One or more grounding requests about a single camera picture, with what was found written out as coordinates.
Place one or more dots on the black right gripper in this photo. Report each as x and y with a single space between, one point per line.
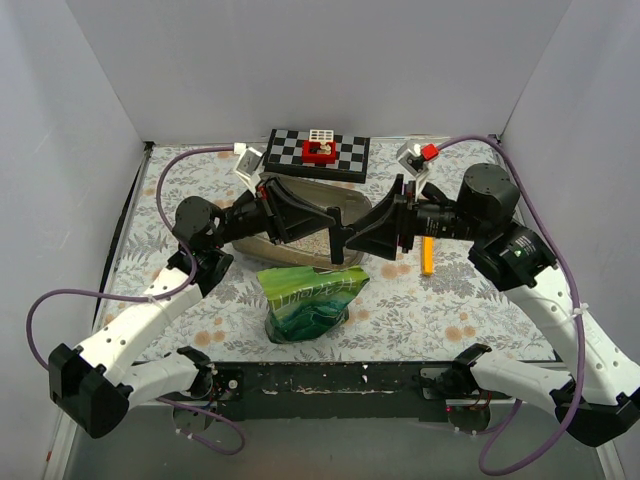
403 220

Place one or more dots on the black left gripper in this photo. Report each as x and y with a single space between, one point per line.
274 210

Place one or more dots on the yellow plastic litter scoop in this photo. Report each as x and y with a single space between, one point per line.
427 256

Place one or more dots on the green litter bag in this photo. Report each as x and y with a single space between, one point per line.
305 304

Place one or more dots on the black T-shaped plastic piece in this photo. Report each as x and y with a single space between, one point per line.
338 234

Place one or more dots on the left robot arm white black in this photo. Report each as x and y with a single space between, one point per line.
97 382

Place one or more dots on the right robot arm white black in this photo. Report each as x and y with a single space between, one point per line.
598 392

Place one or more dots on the cat litter granules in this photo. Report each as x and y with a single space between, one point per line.
317 244

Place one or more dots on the grey litter box tray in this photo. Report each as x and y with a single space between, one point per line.
353 205

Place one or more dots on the red toy block box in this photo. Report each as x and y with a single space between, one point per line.
319 153

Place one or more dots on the black white checkerboard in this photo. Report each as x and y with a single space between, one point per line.
284 149

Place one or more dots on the white grid toy piece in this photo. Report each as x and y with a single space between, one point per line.
321 135

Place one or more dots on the floral table mat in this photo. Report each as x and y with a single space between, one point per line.
400 315

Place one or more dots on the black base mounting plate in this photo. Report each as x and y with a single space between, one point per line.
341 390

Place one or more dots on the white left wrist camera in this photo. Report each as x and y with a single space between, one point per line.
247 167

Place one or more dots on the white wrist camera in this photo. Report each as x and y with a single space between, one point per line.
416 159
247 167

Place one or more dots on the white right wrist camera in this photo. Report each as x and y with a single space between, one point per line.
416 159

